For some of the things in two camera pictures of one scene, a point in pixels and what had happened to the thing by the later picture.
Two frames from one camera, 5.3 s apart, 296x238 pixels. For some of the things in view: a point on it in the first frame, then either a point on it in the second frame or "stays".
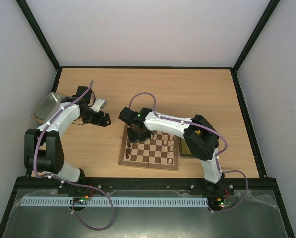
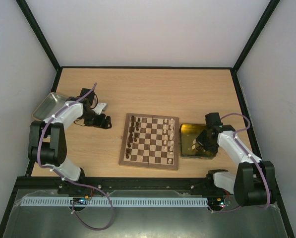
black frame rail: (260, 184) stays
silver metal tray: (47, 107) stays
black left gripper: (98, 121) stays
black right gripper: (138, 135) to (205, 140)
